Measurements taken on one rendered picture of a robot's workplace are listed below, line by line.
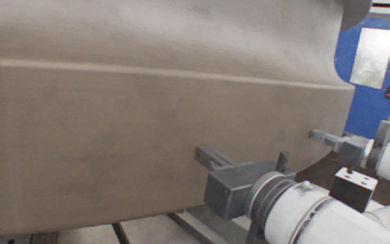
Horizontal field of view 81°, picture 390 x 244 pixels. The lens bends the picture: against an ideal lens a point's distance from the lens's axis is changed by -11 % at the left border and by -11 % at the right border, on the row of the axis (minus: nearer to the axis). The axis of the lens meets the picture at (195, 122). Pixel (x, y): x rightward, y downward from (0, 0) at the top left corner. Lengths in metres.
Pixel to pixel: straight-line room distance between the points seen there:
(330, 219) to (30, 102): 0.37
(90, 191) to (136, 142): 0.10
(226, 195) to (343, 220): 0.13
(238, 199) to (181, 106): 0.17
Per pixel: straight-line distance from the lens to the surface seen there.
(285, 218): 0.30
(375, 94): 5.06
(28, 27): 0.46
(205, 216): 1.28
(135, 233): 1.28
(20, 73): 0.36
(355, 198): 0.94
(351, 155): 0.68
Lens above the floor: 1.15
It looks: 16 degrees down
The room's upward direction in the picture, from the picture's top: 9 degrees clockwise
